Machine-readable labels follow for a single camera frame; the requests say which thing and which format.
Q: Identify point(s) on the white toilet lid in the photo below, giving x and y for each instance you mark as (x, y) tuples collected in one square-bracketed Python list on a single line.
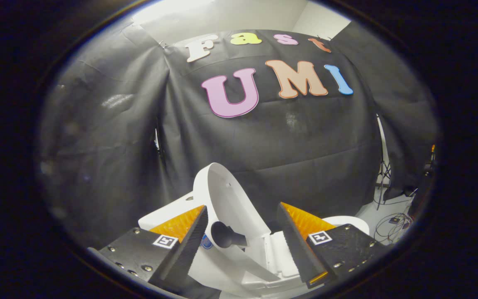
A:
[(232, 207)]

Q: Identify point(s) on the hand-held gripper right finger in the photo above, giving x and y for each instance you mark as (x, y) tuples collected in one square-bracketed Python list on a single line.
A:
[(297, 249)]

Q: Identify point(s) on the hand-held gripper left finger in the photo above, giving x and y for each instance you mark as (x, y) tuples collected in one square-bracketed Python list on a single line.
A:
[(181, 253)]

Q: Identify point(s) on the black backdrop cloth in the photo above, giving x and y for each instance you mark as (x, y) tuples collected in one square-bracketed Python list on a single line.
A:
[(98, 137), (288, 149), (405, 116)]

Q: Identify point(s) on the white toilet bowl with seat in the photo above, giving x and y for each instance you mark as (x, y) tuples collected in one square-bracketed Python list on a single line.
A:
[(278, 257)]

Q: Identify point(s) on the black light stand tripod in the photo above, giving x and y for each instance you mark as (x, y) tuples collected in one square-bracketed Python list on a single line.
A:
[(384, 166)]

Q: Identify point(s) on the small black adapter box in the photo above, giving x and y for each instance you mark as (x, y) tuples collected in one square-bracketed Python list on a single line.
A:
[(396, 220)]

